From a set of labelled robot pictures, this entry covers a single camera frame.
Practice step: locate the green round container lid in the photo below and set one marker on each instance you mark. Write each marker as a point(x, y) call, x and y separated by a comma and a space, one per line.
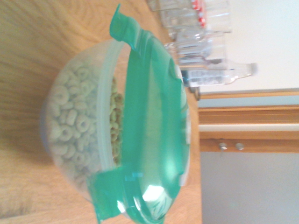
point(149, 116)

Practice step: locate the clear plastic food bowl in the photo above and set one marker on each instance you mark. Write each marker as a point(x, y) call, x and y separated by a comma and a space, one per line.
point(70, 70)

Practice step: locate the glass jar red checkered lid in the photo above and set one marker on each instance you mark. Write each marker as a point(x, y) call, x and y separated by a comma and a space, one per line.
point(199, 15)

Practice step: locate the clear hint water bottle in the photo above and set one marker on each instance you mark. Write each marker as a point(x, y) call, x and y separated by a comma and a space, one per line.
point(210, 75)

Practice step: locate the tall footed drinking glass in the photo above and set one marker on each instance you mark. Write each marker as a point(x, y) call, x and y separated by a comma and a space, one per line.
point(194, 46)

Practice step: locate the cereal rings heap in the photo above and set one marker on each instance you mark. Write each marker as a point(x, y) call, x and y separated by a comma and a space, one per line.
point(70, 130)

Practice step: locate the faceted glass tumbler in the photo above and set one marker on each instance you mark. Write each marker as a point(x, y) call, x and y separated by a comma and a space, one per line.
point(177, 21)

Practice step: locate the round metal door lock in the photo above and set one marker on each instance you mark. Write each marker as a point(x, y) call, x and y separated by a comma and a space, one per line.
point(239, 146)

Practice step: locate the wooden cabinet with knobs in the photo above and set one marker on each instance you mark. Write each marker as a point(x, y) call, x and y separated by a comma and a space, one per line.
point(245, 182)

